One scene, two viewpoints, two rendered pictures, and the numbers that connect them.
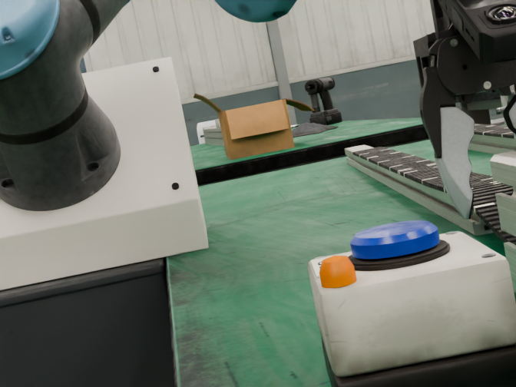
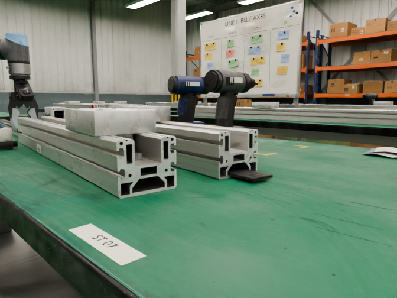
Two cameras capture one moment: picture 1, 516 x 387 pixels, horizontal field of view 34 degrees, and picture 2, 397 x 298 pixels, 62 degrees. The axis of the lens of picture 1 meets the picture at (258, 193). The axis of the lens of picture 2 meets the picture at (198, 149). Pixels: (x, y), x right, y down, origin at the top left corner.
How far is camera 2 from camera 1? 73 cm
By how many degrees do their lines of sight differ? 38
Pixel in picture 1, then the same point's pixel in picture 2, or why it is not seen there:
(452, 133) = (14, 113)
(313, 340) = not seen: outside the picture
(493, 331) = (7, 139)
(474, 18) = (20, 91)
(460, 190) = (15, 125)
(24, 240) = not seen: outside the picture
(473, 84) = (20, 104)
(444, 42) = (14, 94)
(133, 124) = not seen: outside the picture
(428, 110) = (9, 108)
